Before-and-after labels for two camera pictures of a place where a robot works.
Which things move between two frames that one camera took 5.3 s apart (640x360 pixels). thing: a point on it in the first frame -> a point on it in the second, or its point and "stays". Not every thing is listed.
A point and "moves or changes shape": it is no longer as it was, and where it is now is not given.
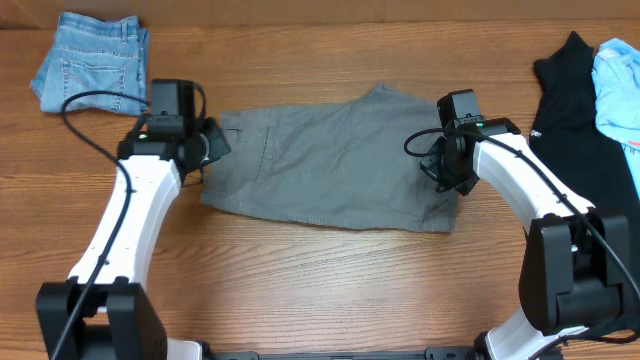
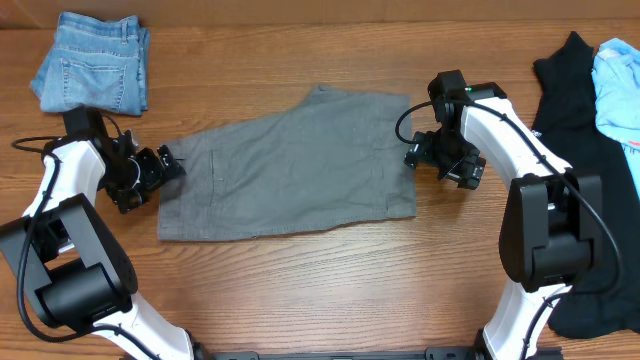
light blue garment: x=616 y=70 stays
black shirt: x=568 y=138 stays
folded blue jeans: x=95 y=64 stays
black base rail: x=431 y=353 stays
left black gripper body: x=209 y=142 -> x=130 y=178
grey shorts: x=340 y=159 moves or changes shape
